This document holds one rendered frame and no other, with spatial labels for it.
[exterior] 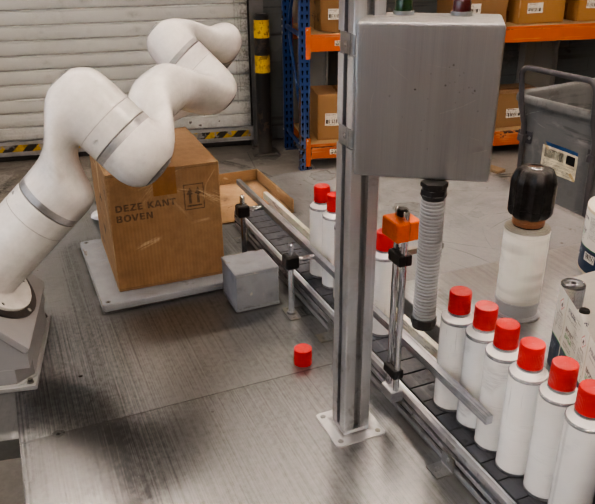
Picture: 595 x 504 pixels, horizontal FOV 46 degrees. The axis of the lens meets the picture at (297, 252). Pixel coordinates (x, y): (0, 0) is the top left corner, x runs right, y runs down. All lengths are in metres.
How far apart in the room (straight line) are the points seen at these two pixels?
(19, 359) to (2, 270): 0.16
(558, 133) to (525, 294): 2.27
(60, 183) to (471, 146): 0.70
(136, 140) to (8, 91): 4.25
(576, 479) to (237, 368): 0.64
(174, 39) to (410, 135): 0.81
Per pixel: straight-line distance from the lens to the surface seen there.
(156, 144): 1.23
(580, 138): 3.52
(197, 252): 1.57
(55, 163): 1.25
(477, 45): 0.86
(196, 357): 1.36
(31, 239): 1.30
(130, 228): 1.52
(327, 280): 1.47
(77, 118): 1.23
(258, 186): 2.19
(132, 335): 1.46
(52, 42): 5.34
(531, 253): 1.35
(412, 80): 0.87
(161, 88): 1.37
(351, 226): 0.97
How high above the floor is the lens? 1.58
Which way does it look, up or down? 25 degrees down
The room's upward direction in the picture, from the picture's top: 1 degrees counter-clockwise
